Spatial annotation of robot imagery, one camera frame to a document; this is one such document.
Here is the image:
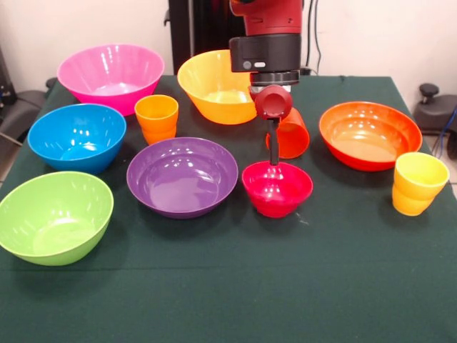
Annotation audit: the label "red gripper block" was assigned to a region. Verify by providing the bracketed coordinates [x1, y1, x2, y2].
[248, 84, 294, 166]

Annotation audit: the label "red-orange cup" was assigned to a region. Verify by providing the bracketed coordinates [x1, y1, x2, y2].
[265, 106, 311, 160]

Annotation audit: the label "small crimson bowl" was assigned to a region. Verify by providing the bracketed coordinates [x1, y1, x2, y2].
[241, 160, 315, 219]

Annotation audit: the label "large yellow-orange bowl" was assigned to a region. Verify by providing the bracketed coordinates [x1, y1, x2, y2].
[176, 49, 258, 126]

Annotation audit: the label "purple bowl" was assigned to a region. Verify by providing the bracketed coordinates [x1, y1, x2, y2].
[126, 136, 240, 220]

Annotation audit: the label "shallow red-orange bowl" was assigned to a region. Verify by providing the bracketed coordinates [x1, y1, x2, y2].
[318, 101, 423, 173]

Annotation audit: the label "orange cup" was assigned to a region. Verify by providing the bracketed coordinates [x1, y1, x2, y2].
[134, 94, 180, 146]

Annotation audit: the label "dark green tablecloth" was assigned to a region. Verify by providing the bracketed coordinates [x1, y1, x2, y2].
[0, 74, 457, 343]

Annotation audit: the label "yellow cup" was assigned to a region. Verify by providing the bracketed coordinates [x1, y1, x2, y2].
[391, 151, 451, 217]

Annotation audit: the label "large pink bowl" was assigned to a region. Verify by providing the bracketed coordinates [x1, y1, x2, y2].
[56, 44, 166, 117]

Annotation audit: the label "blue bowl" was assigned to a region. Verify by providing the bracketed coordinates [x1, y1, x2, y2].
[27, 103, 128, 176]

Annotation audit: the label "green bowl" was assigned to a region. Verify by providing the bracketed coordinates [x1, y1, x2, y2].
[0, 171, 115, 267]

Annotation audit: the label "black device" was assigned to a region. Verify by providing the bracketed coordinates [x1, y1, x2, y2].
[0, 46, 16, 106]

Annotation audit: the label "black hanging cables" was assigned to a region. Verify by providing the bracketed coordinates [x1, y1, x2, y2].
[303, 0, 324, 76]

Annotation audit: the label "blue cable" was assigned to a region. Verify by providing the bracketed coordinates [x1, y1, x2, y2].
[437, 106, 457, 158]

